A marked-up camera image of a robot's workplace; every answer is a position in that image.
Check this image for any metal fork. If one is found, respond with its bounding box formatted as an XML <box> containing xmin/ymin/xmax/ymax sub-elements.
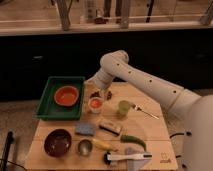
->
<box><xmin>132</xmin><ymin>104</ymin><xmax>159</xmax><ymax>119</ymax></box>

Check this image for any green plastic cup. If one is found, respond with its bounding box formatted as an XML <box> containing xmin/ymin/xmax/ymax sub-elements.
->
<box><xmin>117</xmin><ymin>100</ymin><xmax>131</xmax><ymax>118</ymax></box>

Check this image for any orange bowl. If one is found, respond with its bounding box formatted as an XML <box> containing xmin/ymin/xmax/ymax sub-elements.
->
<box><xmin>54</xmin><ymin>85</ymin><xmax>79</xmax><ymax>107</ymax></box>

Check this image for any green plastic tray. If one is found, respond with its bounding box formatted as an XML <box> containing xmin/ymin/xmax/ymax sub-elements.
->
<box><xmin>36</xmin><ymin>76</ymin><xmax>85</xmax><ymax>121</ymax></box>

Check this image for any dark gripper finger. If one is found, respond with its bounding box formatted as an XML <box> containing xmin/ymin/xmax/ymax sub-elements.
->
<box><xmin>90</xmin><ymin>91</ymin><xmax>101</xmax><ymax>98</ymax></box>
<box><xmin>106</xmin><ymin>91</ymin><xmax>112</xmax><ymax>100</ymax></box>

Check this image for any blue-grey sponge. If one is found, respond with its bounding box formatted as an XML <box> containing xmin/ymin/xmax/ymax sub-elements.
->
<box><xmin>75</xmin><ymin>122</ymin><xmax>96</xmax><ymax>136</ymax></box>

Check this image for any wooden block brush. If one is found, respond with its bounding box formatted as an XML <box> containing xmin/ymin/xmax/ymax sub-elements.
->
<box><xmin>99</xmin><ymin>122</ymin><xmax>122</xmax><ymax>135</ymax></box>

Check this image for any black stand left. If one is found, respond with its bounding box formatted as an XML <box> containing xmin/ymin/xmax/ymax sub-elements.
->
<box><xmin>0</xmin><ymin>131</ymin><xmax>14</xmax><ymax>171</ymax></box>

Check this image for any grey cloth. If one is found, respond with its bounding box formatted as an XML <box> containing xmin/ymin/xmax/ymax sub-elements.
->
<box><xmin>124</xmin><ymin>147</ymin><xmax>152</xmax><ymax>171</ymax></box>

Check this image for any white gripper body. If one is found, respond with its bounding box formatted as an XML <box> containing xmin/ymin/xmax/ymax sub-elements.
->
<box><xmin>92</xmin><ymin>69</ymin><xmax>112</xmax><ymax>90</ymax></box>

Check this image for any dark maroon bowl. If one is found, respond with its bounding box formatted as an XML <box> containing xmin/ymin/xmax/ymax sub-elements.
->
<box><xmin>44</xmin><ymin>129</ymin><xmax>72</xmax><ymax>158</ymax></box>

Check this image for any small metal cup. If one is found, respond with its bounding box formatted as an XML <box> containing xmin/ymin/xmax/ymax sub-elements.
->
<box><xmin>77</xmin><ymin>139</ymin><xmax>93</xmax><ymax>156</ymax></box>

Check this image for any green chili pepper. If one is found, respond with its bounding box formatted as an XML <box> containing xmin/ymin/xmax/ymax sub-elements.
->
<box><xmin>120</xmin><ymin>135</ymin><xmax>147</xmax><ymax>151</ymax></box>

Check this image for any black cable right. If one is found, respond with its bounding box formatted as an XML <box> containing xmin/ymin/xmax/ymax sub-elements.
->
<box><xmin>169</xmin><ymin>132</ymin><xmax>188</xmax><ymax>160</ymax></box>

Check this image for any white handled brush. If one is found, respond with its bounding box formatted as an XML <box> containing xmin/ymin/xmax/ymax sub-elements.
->
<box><xmin>103</xmin><ymin>152</ymin><xmax>152</xmax><ymax>164</ymax></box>

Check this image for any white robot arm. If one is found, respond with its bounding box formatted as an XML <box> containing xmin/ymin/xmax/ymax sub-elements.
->
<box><xmin>92</xmin><ymin>50</ymin><xmax>213</xmax><ymax>171</ymax></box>

